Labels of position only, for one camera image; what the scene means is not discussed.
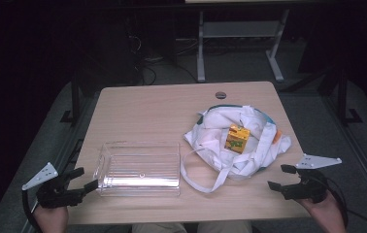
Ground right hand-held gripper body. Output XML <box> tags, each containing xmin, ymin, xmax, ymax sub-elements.
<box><xmin>282</xmin><ymin>153</ymin><xmax>343</xmax><ymax>205</ymax></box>

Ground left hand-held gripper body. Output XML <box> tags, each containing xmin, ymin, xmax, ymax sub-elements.
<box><xmin>21</xmin><ymin>162</ymin><xmax>86</xmax><ymax>209</ymax></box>

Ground clear plastic container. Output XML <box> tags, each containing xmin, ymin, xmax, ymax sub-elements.
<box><xmin>92</xmin><ymin>141</ymin><xmax>183</xmax><ymax>198</ymax></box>

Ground yellow juice box carton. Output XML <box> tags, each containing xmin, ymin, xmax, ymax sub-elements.
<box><xmin>224</xmin><ymin>124</ymin><xmax>251</xmax><ymax>155</ymax></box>

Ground white cloth tote bag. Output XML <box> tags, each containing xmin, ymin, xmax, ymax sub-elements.
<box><xmin>180</xmin><ymin>103</ymin><xmax>293</xmax><ymax>195</ymax></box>

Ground person's right hand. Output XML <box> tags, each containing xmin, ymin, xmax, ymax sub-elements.
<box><xmin>295</xmin><ymin>190</ymin><xmax>339</xmax><ymax>224</ymax></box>

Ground person's left hand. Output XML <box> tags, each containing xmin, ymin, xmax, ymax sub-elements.
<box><xmin>31</xmin><ymin>204</ymin><xmax>70</xmax><ymax>233</ymax></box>

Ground black metal stand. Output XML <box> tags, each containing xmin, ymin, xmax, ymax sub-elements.
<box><xmin>59</xmin><ymin>79</ymin><xmax>83</xmax><ymax>126</ymax></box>
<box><xmin>335</xmin><ymin>66</ymin><xmax>364</xmax><ymax>126</ymax></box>

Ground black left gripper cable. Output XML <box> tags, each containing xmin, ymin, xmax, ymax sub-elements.
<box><xmin>21</xmin><ymin>188</ymin><xmax>42</xmax><ymax>233</ymax></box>

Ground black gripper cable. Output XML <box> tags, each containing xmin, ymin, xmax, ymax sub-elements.
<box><xmin>322</xmin><ymin>175</ymin><xmax>367</xmax><ymax>233</ymax></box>
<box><xmin>21</xmin><ymin>188</ymin><xmax>42</xmax><ymax>233</ymax></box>

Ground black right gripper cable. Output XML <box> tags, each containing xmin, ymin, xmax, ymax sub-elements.
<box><xmin>322</xmin><ymin>175</ymin><xmax>367</xmax><ymax>233</ymax></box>

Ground black floor cables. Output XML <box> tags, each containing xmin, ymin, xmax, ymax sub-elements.
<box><xmin>129</xmin><ymin>32</ymin><xmax>199</xmax><ymax>85</ymax></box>

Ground white metal desk frame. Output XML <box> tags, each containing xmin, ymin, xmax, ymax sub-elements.
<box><xmin>184</xmin><ymin>0</ymin><xmax>291</xmax><ymax>83</ymax></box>

